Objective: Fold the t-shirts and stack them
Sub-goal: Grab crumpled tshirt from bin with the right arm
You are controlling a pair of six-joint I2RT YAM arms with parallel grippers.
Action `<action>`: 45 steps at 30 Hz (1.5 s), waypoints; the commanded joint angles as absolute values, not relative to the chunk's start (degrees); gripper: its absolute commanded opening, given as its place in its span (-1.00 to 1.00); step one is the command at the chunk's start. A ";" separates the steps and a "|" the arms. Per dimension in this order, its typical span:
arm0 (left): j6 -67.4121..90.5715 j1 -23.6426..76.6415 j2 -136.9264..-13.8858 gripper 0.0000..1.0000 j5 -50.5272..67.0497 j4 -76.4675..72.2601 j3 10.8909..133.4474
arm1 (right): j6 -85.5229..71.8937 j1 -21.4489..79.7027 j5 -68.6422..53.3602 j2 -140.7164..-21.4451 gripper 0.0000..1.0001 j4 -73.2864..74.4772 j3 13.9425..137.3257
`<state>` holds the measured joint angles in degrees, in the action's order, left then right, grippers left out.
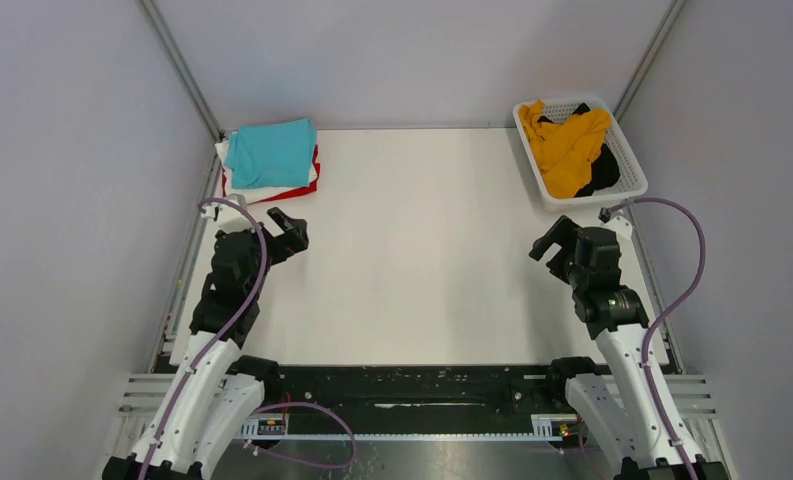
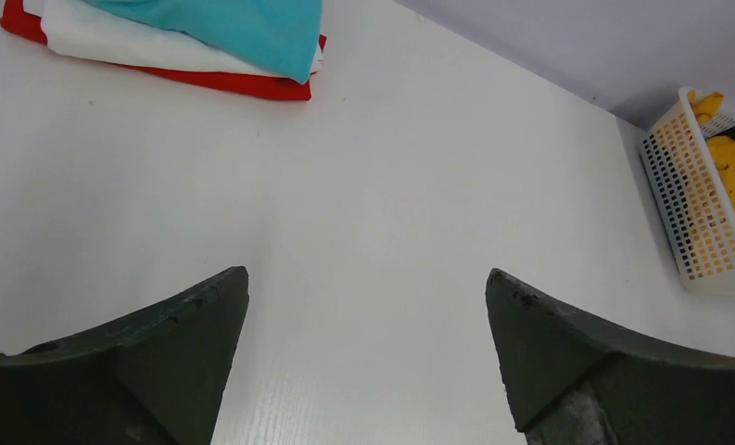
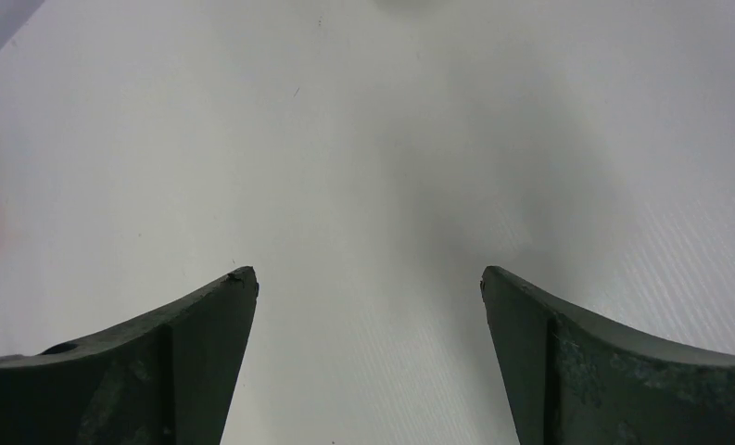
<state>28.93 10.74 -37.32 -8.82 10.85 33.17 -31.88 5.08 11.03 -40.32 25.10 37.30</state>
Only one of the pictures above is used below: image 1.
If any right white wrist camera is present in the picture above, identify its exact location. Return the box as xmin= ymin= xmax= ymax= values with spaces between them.
xmin=598 ymin=207 xmax=634 ymax=241

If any folded white t-shirt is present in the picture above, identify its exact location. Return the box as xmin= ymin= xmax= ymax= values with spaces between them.
xmin=214 ymin=132 xmax=320 ymax=206

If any folded teal t-shirt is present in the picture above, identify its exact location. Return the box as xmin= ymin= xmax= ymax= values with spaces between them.
xmin=224 ymin=117 xmax=317 ymax=190

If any black t-shirt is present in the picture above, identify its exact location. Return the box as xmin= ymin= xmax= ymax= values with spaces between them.
xmin=536 ymin=102 xmax=622 ymax=199

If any folded red t-shirt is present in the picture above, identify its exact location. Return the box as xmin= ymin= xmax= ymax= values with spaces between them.
xmin=220 ymin=144 xmax=322 ymax=205

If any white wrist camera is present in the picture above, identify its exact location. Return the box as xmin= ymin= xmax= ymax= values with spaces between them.
xmin=598 ymin=207 xmax=634 ymax=241
xmin=215 ymin=194 xmax=254 ymax=234

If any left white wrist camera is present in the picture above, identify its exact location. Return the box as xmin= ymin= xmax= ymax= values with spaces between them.
xmin=215 ymin=194 xmax=254 ymax=234

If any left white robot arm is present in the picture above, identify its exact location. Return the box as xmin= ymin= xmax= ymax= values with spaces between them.
xmin=102 ymin=207 xmax=310 ymax=479

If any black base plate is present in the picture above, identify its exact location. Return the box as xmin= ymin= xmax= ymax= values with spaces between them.
xmin=264 ymin=365 xmax=573 ymax=436

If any white plastic basket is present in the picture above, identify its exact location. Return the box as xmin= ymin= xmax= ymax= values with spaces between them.
xmin=512 ymin=94 xmax=648 ymax=213

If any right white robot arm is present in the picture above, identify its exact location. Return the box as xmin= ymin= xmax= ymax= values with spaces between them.
xmin=529 ymin=216 xmax=729 ymax=479

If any slotted cable duct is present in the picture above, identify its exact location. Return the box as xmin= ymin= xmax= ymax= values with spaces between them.
xmin=232 ymin=415 xmax=571 ymax=442

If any yellow t-shirt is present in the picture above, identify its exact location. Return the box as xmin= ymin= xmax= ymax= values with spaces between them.
xmin=517 ymin=99 xmax=614 ymax=201

